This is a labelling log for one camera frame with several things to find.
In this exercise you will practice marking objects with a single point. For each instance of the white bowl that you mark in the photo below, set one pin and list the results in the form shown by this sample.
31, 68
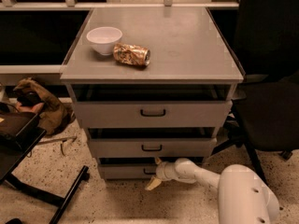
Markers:
103, 39

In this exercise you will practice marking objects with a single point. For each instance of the black office chair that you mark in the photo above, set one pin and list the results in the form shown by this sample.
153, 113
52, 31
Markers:
266, 112

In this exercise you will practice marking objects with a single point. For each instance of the grey middle drawer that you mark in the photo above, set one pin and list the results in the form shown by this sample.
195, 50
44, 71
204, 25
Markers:
161, 147

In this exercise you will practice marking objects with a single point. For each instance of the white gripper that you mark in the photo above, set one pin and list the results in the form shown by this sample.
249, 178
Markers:
164, 171

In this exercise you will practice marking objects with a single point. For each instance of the grey bottom drawer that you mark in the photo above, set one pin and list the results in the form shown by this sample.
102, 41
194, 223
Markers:
116, 172

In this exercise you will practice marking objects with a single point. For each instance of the grey drawer cabinet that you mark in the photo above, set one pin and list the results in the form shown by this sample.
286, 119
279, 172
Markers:
189, 62

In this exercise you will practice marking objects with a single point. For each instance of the black side table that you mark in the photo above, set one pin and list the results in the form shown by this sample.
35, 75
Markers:
10, 159

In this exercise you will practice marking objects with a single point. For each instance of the grey top drawer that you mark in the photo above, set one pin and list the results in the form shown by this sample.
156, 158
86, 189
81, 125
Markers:
151, 114

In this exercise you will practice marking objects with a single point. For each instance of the black box on table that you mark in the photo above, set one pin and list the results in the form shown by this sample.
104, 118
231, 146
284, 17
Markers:
15, 127

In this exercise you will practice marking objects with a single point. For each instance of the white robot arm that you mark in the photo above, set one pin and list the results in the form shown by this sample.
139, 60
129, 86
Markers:
243, 197

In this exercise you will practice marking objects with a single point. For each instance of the crushed golden can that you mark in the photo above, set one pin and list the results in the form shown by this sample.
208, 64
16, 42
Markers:
131, 54

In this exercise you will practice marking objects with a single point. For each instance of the grey drawer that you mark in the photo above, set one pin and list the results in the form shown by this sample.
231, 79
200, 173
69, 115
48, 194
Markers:
116, 172
161, 147
151, 114

